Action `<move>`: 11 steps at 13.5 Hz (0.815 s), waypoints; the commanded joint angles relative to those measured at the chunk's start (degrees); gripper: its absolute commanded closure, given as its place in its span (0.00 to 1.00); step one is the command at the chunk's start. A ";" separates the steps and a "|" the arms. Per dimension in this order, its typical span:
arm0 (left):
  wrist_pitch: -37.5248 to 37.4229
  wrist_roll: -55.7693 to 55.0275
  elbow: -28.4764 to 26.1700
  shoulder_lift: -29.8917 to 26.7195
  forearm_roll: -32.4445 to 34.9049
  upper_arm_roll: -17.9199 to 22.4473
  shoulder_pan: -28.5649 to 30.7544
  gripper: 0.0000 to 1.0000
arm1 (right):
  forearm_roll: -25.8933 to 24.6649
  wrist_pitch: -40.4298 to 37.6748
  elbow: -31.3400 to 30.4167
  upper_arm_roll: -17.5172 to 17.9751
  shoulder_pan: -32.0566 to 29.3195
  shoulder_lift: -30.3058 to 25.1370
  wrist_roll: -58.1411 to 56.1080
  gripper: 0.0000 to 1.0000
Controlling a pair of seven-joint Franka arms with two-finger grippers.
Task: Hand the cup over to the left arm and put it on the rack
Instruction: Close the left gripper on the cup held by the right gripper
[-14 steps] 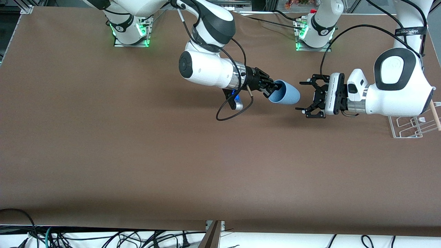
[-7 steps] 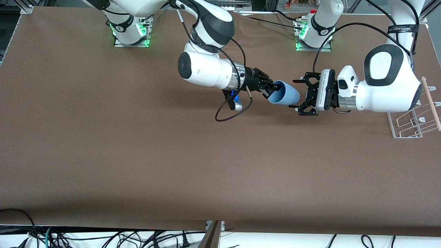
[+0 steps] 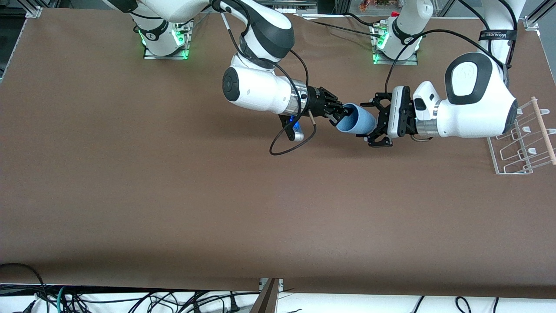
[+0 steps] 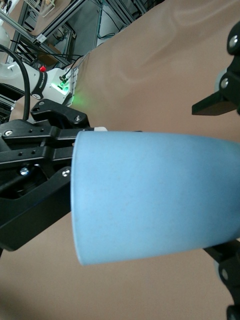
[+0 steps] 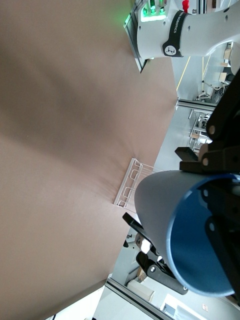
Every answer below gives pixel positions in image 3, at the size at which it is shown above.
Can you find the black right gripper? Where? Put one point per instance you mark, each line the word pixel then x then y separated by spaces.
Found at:
pixel 316 104

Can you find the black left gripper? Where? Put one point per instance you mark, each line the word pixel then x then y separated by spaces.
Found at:
pixel 384 116

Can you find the blue cup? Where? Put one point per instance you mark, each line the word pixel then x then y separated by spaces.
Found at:
pixel 360 121

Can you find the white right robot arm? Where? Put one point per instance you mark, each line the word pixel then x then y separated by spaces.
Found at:
pixel 260 89

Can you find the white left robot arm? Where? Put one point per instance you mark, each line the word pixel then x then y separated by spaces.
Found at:
pixel 473 113

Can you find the wooden rack rod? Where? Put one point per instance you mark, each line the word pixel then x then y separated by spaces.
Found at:
pixel 544 130

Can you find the white power strip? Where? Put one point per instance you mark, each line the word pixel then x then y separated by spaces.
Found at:
pixel 299 3

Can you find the aluminium frame profile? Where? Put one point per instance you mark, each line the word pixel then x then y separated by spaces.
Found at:
pixel 531 22
pixel 34 11

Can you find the brown support post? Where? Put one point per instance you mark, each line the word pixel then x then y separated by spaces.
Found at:
pixel 267 302

